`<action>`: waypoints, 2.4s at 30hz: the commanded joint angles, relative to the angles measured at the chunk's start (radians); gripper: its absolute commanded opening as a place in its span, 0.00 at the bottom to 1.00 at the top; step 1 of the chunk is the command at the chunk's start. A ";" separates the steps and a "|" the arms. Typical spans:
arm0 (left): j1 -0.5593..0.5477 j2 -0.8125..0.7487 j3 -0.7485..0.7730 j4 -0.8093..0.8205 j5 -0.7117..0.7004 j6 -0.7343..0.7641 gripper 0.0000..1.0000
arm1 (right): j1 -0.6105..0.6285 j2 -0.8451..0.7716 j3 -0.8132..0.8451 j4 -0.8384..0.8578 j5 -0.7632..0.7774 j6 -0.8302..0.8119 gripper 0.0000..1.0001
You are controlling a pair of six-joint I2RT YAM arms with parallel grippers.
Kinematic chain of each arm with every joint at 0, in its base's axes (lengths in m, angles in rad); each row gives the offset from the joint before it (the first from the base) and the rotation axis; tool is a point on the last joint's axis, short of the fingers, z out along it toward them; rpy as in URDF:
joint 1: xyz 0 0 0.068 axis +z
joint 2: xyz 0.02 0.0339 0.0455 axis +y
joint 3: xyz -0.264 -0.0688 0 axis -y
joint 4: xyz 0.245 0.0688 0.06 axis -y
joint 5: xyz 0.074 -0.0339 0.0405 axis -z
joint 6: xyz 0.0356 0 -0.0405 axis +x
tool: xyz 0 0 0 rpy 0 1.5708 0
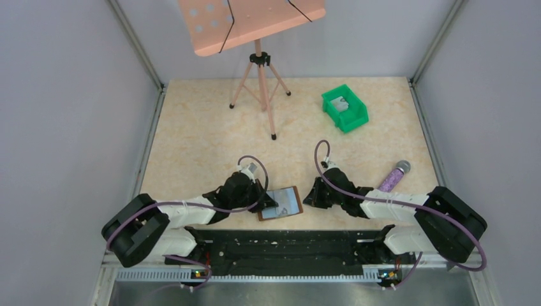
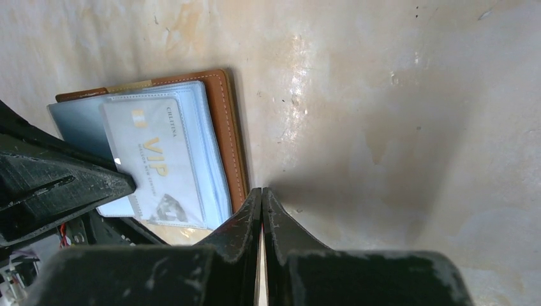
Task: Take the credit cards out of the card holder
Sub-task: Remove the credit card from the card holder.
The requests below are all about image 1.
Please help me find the brown leather card holder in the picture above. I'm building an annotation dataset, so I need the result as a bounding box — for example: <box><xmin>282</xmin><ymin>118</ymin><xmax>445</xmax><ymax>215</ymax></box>
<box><xmin>258</xmin><ymin>186</ymin><xmax>303</xmax><ymax>221</ymax></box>

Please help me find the white VIP card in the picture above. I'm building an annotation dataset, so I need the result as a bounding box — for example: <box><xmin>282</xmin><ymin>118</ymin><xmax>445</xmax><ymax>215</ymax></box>
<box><xmin>331</xmin><ymin>96</ymin><xmax>350</xmax><ymax>113</ymax></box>

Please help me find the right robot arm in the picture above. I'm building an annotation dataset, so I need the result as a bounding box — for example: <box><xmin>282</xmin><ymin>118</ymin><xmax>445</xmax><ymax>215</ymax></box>
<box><xmin>303</xmin><ymin>167</ymin><xmax>487</xmax><ymax>270</ymax></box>

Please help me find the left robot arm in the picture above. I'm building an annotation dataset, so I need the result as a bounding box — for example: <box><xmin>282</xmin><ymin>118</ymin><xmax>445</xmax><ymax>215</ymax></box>
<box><xmin>101</xmin><ymin>170</ymin><xmax>278</xmax><ymax>268</ymax></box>

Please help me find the purple glitter microphone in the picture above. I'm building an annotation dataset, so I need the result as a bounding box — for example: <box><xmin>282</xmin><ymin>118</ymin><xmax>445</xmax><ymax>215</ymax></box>
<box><xmin>377</xmin><ymin>160</ymin><xmax>411</xmax><ymax>193</ymax></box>

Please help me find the green plastic bin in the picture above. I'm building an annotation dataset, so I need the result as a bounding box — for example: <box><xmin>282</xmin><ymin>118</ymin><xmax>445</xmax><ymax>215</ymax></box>
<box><xmin>321</xmin><ymin>84</ymin><xmax>369</xmax><ymax>133</ymax></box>

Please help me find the pink music stand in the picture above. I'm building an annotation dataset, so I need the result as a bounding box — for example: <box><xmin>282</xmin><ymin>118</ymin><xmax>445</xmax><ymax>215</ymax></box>
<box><xmin>177</xmin><ymin>0</ymin><xmax>326</xmax><ymax>140</ymax></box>

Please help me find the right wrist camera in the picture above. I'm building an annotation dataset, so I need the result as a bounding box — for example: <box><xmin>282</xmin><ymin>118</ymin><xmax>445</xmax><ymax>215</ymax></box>
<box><xmin>320</xmin><ymin>157</ymin><xmax>337</xmax><ymax>170</ymax></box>

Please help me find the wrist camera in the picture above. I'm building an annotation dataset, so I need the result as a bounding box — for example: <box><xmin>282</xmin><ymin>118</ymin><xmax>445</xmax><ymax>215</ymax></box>
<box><xmin>237</xmin><ymin>163</ymin><xmax>258</xmax><ymax>182</ymax></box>
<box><xmin>320</xmin><ymin>157</ymin><xmax>337</xmax><ymax>170</ymax></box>

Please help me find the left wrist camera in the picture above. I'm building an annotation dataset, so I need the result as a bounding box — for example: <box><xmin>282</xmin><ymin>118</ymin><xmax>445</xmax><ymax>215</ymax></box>
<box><xmin>237</xmin><ymin>163</ymin><xmax>258</xmax><ymax>182</ymax></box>

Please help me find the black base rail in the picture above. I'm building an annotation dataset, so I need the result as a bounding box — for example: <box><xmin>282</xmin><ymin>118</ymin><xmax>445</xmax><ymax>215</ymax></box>
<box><xmin>122</xmin><ymin>228</ymin><xmax>427</xmax><ymax>280</ymax></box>

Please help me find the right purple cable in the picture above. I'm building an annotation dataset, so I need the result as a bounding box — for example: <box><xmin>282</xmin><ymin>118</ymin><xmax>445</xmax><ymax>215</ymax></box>
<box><xmin>313</xmin><ymin>140</ymin><xmax>487</xmax><ymax>290</ymax></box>

